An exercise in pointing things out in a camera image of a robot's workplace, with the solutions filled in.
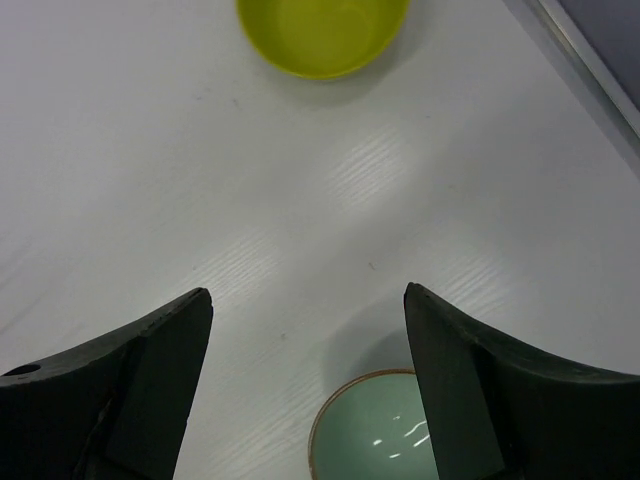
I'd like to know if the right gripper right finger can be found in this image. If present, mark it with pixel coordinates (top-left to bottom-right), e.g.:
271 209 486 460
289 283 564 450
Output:
403 283 639 479

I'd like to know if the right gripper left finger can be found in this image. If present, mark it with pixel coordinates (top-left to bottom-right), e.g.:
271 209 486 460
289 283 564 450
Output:
1 288 213 479

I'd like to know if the celadon green bowl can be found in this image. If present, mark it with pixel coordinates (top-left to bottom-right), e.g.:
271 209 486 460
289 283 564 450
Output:
307 369 439 480

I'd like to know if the yellow-green plastic bowl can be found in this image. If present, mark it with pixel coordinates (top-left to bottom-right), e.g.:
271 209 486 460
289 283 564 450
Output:
235 0 410 80

